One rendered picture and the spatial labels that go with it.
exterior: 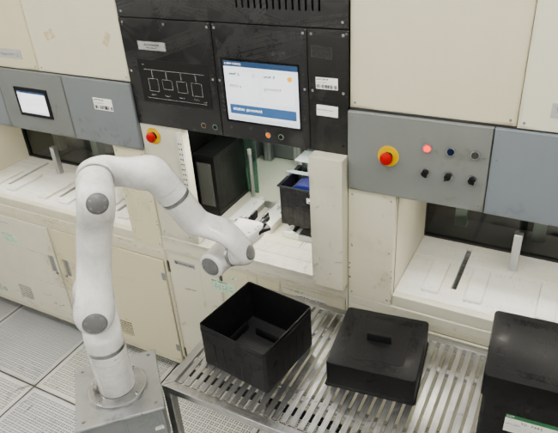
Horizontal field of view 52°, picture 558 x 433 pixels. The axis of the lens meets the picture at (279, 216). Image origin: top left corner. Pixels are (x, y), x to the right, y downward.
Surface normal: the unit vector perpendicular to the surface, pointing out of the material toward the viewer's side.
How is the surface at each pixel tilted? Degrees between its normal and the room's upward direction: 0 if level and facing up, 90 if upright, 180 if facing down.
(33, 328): 0
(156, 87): 90
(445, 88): 90
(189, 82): 90
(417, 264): 0
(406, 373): 0
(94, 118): 90
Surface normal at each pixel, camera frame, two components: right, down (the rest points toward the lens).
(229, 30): -0.46, 0.48
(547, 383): -0.06, -0.86
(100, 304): 0.46, -0.01
